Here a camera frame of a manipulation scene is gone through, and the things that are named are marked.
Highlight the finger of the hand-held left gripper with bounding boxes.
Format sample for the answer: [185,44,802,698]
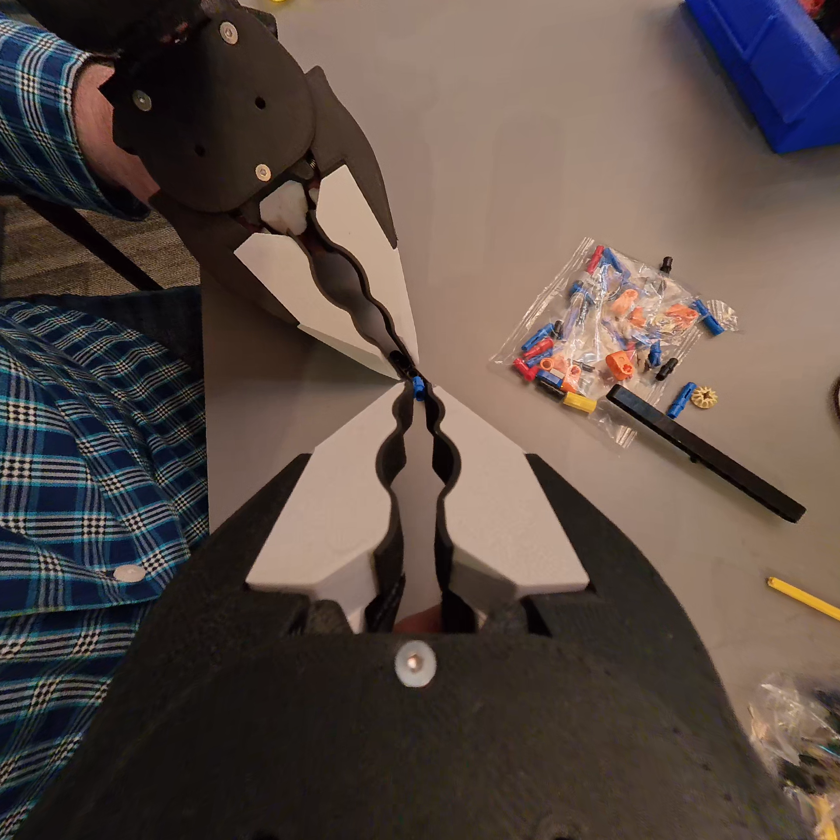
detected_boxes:
[234,185,405,382]
[308,163,421,379]

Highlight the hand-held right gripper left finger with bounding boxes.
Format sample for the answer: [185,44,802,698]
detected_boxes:
[245,382,414,634]

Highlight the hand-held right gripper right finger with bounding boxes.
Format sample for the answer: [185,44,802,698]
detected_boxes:
[425,386,591,632]

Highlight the person's left forearm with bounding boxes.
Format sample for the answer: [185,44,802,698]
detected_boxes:
[0,16,156,221]

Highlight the clear bag of lego pieces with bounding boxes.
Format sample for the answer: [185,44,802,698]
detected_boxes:
[491,236,740,452]

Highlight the yellow lego axle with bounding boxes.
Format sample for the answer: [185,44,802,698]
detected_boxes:
[766,575,840,622]

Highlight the pile of clear lego bags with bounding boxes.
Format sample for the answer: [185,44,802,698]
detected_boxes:
[747,671,840,840]

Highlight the person's left hand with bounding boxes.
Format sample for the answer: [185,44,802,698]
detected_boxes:
[72,62,162,206]

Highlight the person's blue plaid shirt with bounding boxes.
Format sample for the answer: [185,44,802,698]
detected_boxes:
[0,298,212,840]

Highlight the blue plastic bin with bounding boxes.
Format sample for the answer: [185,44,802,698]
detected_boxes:
[682,0,840,156]

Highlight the black metal chair frame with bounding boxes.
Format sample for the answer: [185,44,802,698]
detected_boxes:
[18,192,166,294]

